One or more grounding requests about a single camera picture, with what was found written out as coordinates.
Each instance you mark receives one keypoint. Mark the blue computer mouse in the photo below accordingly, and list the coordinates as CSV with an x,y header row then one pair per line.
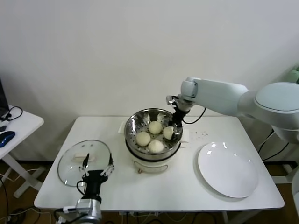
x,y
6,137

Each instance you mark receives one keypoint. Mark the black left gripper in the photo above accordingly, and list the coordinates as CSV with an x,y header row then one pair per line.
x,y
94,178

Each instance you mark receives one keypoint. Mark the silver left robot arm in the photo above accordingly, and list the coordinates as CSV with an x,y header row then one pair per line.
x,y
90,211

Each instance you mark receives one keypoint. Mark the white round plate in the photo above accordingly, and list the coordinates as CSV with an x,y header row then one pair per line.
x,y
227,170

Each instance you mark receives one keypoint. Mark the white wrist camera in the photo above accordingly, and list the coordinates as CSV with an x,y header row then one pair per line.
x,y
171,100
69,209

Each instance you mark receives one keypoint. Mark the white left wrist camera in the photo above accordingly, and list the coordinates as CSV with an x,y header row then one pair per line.
x,y
69,209

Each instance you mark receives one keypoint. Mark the pale green box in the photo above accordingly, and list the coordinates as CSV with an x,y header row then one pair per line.
x,y
294,74

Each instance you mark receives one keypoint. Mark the white side table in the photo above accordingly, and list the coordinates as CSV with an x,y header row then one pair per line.
x,y
25,126

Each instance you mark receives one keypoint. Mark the white electric cooker base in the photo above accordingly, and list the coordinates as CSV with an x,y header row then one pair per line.
x,y
151,164

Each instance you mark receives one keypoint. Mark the white steamed baozi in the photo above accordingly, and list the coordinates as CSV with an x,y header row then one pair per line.
x,y
167,132
143,139
155,127
155,146

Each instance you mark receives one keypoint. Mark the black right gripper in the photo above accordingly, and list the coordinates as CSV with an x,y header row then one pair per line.
x,y
178,117

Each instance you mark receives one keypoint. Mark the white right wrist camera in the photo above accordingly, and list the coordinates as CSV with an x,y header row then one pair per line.
x,y
171,100

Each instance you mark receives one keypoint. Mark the glass pot lid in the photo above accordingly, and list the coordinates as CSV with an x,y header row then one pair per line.
x,y
70,163

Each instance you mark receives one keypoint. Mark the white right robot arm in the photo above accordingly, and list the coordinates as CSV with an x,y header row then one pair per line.
x,y
222,93

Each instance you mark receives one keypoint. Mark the stainless steel steamer basket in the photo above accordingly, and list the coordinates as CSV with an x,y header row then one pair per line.
x,y
133,123

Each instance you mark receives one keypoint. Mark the black laptop screen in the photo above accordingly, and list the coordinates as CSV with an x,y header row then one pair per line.
x,y
2,100

